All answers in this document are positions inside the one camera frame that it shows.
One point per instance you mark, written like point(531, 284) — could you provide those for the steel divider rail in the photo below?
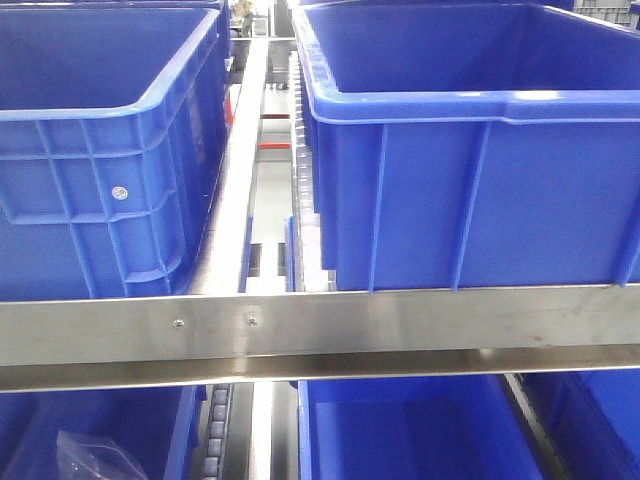
point(221, 259)

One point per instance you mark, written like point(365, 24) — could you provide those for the blue bin upper left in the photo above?
point(112, 134)

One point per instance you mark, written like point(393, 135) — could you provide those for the blue bin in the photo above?
point(592, 418)
point(112, 134)
point(439, 427)
point(157, 427)
point(472, 144)

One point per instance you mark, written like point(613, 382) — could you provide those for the blue bin lower middle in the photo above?
point(439, 427)

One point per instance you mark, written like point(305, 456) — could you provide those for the white roller conveyor track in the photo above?
point(305, 236)

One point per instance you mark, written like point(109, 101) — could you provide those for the blue bin upper right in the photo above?
point(472, 144)

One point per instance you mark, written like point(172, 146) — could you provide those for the stainless steel shelf rail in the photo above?
point(204, 339)

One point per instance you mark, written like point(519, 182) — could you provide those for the blue bin bottom left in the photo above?
point(157, 427)

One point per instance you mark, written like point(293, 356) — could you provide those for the blue bin lower right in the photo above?
point(592, 418)

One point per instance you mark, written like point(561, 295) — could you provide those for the clear plastic bag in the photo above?
point(80, 456)

